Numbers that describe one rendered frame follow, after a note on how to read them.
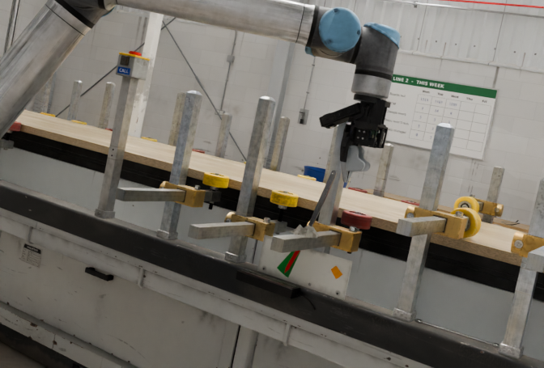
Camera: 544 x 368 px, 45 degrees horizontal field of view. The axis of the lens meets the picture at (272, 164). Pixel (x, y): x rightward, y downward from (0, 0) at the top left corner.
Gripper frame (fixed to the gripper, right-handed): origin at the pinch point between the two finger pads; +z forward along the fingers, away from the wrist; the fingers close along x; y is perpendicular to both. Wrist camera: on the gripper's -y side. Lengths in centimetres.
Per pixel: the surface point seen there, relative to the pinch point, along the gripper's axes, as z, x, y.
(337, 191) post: 4.4, 6.8, -3.7
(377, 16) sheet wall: -185, 695, -301
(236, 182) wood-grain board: 11, 26, -46
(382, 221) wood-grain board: 11.1, 25.6, 2.9
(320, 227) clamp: 14.5, 5.4, -5.8
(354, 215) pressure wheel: 10.1, 13.6, -0.5
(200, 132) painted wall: 24, 670, -542
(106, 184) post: 20, 6, -81
